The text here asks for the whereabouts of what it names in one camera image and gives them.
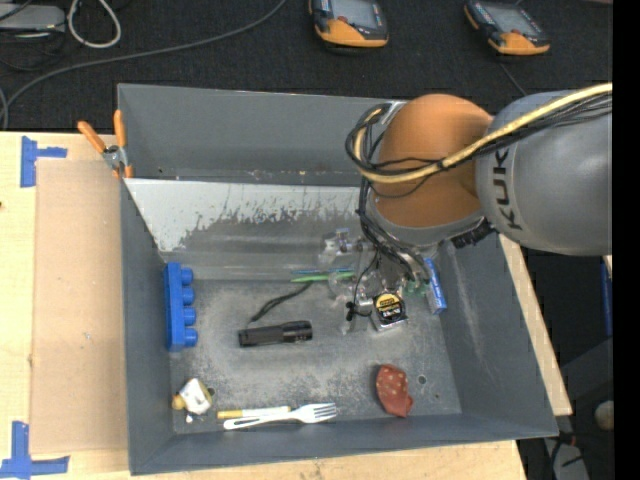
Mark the green and blue straw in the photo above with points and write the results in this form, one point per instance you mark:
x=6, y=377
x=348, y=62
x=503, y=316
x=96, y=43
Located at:
x=320, y=275

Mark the yellow and black tape measure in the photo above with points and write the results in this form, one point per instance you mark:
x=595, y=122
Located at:
x=389, y=309

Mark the clear glass piece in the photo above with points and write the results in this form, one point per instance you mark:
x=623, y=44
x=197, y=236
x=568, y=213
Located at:
x=340, y=245

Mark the red-brown toy food slice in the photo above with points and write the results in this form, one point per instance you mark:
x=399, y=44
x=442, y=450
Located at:
x=392, y=390

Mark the brown cardboard board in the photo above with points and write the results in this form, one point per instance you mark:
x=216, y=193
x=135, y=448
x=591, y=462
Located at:
x=75, y=293

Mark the white and yellow toy figure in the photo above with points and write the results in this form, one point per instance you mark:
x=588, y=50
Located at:
x=196, y=395

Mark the grey metal bin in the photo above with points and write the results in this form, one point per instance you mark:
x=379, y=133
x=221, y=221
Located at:
x=280, y=368

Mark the blue cylindrical battery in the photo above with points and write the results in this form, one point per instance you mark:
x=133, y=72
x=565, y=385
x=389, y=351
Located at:
x=436, y=288

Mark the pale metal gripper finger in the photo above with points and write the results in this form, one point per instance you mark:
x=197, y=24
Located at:
x=358, y=324

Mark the blue toy building brick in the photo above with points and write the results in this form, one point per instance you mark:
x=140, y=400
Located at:
x=176, y=308

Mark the white plastic fork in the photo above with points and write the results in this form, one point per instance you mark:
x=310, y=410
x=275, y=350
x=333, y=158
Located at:
x=285, y=414

